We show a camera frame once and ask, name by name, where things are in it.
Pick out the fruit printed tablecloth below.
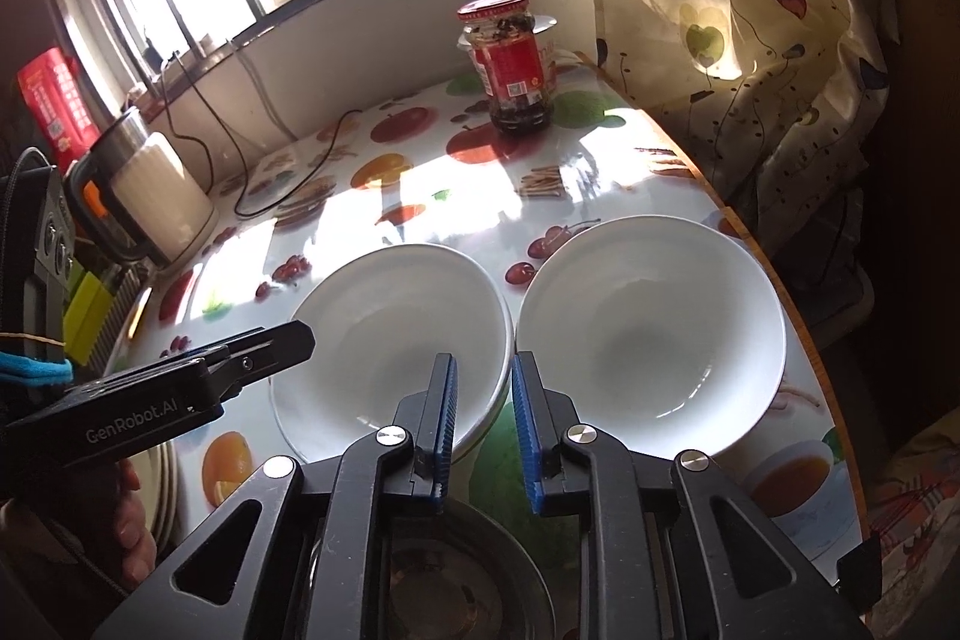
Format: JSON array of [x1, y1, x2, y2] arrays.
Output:
[[97, 59, 871, 581]]

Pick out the stainless steel bowl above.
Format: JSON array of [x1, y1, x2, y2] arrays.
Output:
[[300, 497, 560, 640]]

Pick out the glass jar red label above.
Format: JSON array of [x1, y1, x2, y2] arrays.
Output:
[[457, 0, 557, 135]]

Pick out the cream plate brown blue motif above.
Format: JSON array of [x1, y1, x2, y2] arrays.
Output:
[[154, 443, 176, 552], [145, 445, 170, 551], [161, 441, 182, 555]]

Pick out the large lime green box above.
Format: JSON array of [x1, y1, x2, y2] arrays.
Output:
[[64, 272, 113, 363]]

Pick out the white bowl blue stripes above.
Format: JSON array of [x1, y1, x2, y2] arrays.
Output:
[[516, 215, 788, 461], [268, 242, 517, 465]]

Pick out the cream electric kettle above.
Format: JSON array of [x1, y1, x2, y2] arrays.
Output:
[[64, 107, 220, 270]]

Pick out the person's left hand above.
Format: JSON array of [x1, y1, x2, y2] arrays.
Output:
[[112, 456, 158, 588]]

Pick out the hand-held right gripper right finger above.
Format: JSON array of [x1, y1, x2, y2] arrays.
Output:
[[510, 351, 875, 640]]

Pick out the patterned fabric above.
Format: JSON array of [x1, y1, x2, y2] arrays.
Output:
[[862, 415, 960, 611]]

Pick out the red packet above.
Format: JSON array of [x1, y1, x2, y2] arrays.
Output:
[[16, 47, 102, 161]]

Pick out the black power cable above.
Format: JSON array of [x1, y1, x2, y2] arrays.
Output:
[[154, 36, 365, 220]]

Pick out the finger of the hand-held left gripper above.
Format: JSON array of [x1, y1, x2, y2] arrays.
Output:
[[159, 329, 263, 362], [202, 319, 316, 402]]

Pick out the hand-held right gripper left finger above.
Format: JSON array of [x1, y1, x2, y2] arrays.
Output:
[[94, 351, 460, 640]]

